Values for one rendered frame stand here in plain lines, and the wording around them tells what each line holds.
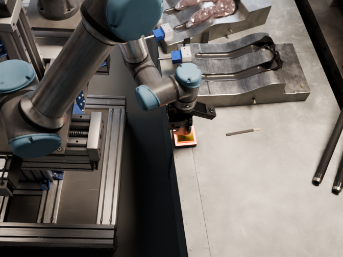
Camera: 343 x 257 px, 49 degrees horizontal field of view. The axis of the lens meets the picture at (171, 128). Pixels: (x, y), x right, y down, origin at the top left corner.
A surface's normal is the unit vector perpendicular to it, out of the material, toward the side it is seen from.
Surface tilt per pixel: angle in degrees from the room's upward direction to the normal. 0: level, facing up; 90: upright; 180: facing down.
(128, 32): 84
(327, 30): 0
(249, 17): 90
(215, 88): 2
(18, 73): 8
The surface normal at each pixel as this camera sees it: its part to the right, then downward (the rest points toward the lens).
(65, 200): 0.06, -0.51
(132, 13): 0.52, 0.70
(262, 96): 0.13, 0.86
